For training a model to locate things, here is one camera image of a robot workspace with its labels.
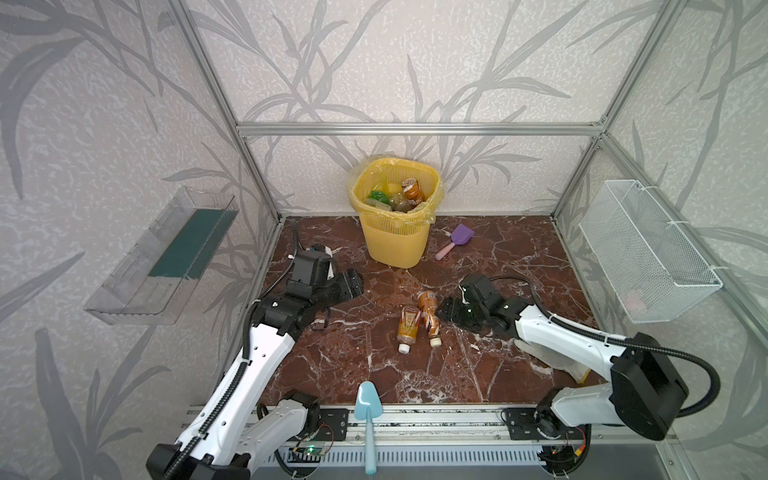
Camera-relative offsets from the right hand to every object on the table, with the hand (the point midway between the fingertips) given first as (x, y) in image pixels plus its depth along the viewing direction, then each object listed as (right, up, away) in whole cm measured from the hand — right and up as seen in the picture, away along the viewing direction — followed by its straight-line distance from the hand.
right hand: (442, 307), depth 85 cm
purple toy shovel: (+11, +21, +30) cm, 39 cm away
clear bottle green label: (-20, +31, +11) cm, 39 cm away
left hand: (-23, +11, -11) cm, 28 cm away
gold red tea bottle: (-10, -6, 0) cm, 12 cm away
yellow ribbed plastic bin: (-14, +20, +8) cm, 25 cm away
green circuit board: (-35, -32, -14) cm, 50 cm away
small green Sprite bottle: (-19, +34, +14) cm, 42 cm away
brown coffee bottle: (-4, 0, +5) cm, 7 cm away
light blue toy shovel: (-20, -24, -9) cm, 33 cm away
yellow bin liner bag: (-21, +42, +12) cm, 48 cm away
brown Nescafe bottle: (-8, +36, +13) cm, 39 cm away
